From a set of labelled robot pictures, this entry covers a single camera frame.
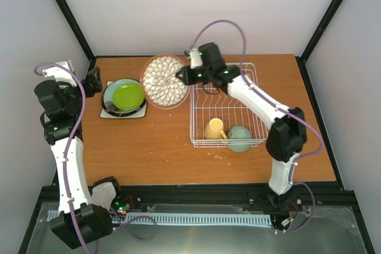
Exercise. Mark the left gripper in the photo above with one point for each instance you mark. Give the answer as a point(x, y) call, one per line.
point(96, 83)

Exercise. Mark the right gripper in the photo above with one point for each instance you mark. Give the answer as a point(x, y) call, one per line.
point(187, 78)

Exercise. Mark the floral patterned plate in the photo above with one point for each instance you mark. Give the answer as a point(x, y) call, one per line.
point(160, 85)

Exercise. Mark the white wire dish rack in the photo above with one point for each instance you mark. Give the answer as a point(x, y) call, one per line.
point(206, 103)

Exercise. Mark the yellow ceramic mug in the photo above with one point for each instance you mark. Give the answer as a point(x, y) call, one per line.
point(214, 130)

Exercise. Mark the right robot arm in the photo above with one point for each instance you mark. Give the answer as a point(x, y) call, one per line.
point(287, 132)

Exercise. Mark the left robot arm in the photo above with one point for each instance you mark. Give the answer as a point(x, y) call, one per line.
point(84, 213)

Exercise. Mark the light blue plate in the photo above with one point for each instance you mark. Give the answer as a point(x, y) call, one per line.
point(123, 98)

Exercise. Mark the lime green small plate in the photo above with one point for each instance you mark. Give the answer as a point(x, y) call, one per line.
point(128, 96)

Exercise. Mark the grey bowl under plate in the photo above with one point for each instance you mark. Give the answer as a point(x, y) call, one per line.
point(109, 106)

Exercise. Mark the square black-rimmed plate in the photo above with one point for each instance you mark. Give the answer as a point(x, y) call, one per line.
point(112, 86)

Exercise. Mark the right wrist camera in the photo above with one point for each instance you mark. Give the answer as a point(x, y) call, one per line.
point(195, 58)

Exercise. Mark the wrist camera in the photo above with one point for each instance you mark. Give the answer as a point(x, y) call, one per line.
point(61, 73)
point(195, 58)

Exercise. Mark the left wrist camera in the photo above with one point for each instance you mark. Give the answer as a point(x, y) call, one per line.
point(61, 73)

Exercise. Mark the light blue cable duct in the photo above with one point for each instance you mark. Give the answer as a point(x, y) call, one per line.
point(174, 219)

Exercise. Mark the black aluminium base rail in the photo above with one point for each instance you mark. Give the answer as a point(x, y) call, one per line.
point(252, 197)

